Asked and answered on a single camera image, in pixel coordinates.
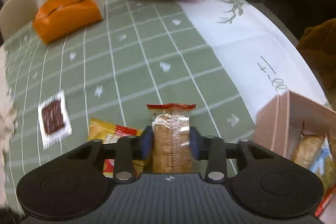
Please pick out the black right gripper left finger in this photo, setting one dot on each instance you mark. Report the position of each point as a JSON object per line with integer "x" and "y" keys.
{"x": 131, "y": 154}

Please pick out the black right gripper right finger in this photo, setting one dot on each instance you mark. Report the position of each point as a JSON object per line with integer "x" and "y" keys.
{"x": 212, "y": 150}

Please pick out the yellow panda snack bag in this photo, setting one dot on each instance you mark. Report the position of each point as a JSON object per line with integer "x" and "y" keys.
{"x": 109, "y": 134}

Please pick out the brown cracker packet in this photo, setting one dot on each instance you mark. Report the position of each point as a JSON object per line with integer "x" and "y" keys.
{"x": 171, "y": 128}

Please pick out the bread packet clear wrap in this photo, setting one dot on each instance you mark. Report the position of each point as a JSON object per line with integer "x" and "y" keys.
{"x": 308, "y": 147}

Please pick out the blue white snack bag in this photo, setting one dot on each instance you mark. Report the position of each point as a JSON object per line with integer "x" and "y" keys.
{"x": 323, "y": 166}

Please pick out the red green snack packet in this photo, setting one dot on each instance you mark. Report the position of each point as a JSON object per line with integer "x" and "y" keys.
{"x": 325, "y": 201}

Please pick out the pink cardboard box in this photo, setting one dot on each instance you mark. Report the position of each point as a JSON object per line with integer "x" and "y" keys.
{"x": 278, "y": 123}

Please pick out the dark chocolate wafer packet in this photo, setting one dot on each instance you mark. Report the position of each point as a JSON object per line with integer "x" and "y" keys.
{"x": 54, "y": 120}

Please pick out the green grid tablecloth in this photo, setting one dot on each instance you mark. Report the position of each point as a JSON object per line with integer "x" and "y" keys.
{"x": 225, "y": 56}

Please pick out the orange tissue pack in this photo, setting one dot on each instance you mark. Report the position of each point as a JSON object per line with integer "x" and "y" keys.
{"x": 58, "y": 18}

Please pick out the brown plush toy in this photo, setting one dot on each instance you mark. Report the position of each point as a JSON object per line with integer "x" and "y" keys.
{"x": 317, "y": 47}

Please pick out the beige chair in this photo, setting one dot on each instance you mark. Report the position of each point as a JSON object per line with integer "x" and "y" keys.
{"x": 15, "y": 14}

